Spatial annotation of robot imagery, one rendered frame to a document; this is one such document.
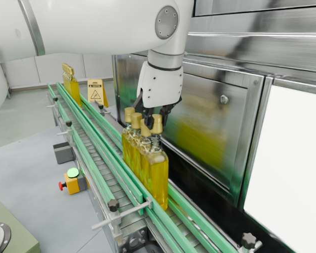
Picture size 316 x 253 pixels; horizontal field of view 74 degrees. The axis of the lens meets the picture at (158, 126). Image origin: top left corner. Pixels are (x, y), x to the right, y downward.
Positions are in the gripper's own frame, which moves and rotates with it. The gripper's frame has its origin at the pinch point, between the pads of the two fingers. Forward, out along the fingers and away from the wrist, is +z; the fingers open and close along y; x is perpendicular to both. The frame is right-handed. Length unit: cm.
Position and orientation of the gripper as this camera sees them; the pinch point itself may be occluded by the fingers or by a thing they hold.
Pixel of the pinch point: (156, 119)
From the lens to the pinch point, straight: 54.7
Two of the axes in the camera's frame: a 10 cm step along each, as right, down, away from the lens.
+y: -8.7, 2.1, -4.5
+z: -1.3, 7.9, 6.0
